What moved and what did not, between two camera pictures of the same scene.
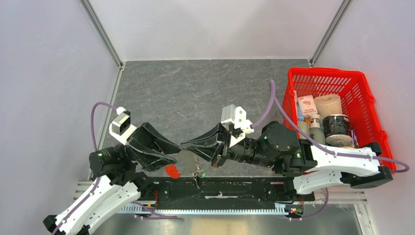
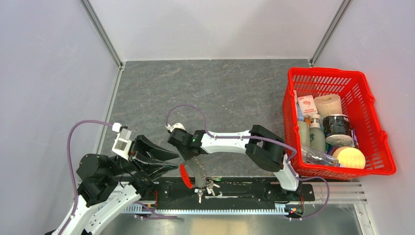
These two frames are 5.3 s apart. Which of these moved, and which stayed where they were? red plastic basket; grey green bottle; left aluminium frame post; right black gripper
Moved: right black gripper
Stayed: red plastic basket; left aluminium frame post; grey green bottle
